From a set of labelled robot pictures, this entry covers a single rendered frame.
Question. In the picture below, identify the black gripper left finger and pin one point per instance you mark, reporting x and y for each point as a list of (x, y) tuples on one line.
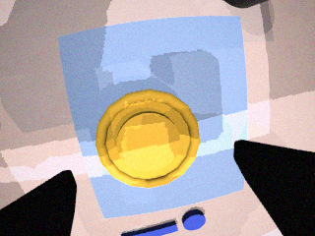
[(44, 211)]

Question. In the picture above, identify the yellow plate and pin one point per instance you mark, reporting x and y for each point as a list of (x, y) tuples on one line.
[(147, 138)]

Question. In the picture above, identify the grey cylinder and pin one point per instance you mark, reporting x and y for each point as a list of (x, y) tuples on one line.
[(244, 3)]

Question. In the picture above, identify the light blue mat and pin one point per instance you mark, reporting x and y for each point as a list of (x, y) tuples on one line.
[(200, 60)]

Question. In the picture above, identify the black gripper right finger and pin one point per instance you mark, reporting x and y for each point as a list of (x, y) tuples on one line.
[(284, 181)]

